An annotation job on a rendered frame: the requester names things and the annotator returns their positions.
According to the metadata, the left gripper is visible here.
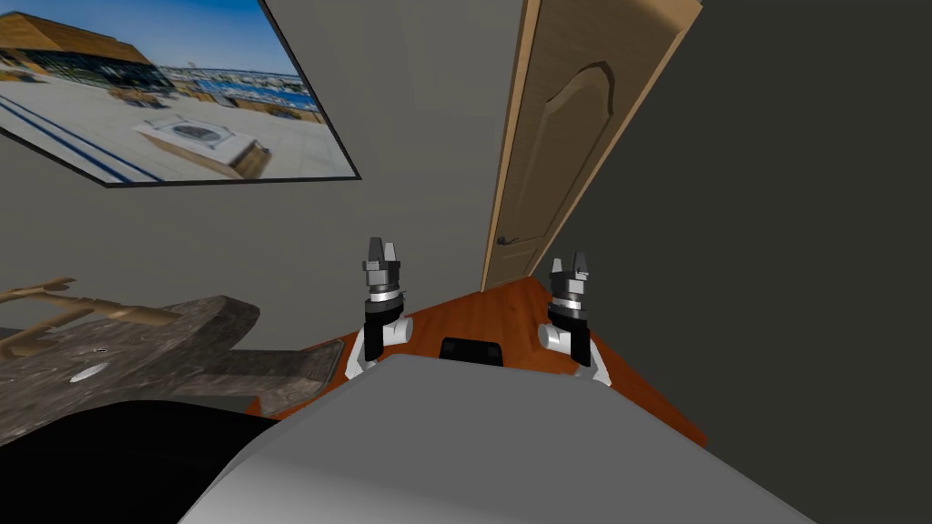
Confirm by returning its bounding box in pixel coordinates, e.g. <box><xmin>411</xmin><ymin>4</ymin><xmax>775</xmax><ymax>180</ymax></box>
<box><xmin>361</xmin><ymin>236</ymin><xmax>403</xmax><ymax>293</ymax></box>

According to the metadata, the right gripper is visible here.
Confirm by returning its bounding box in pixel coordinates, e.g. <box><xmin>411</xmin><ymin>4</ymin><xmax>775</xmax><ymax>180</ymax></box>
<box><xmin>547</xmin><ymin>251</ymin><xmax>591</xmax><ymax>300</ymax></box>

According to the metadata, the light wooden door leaf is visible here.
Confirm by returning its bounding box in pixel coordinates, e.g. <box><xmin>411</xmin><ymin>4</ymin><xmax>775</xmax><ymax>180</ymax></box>
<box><xmin>480</xmin><ymin>0</ymin><xmax>704</xmax><ymax>293</ymax></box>

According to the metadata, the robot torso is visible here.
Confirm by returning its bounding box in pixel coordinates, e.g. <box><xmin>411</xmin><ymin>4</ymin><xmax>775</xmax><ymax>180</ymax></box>
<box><xmin>177</xmin><ymin>338</ymin><xmax>826</xmax><ymax>524</ymax></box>

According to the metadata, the dark marble sink counter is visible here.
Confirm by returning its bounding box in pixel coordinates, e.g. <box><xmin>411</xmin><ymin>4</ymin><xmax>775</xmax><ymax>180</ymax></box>
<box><xmin>0</xmin><ymin>294</ymin><xmax>348</xmax><ymax>449</ymax></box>

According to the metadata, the framed terrace picture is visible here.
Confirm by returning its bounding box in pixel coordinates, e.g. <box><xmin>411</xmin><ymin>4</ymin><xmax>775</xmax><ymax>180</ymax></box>
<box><xmin>0</xmin><ymin>0</ymin><xmax>364</xmax><ymax>190</ymax></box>

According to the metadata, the tan faucet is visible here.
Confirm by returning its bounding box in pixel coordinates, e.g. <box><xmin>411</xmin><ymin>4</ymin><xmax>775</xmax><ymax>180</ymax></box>
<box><xmin>0</xmin><ymin>276</ymin><xmax>181</xmax><ymax>363</ymax></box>

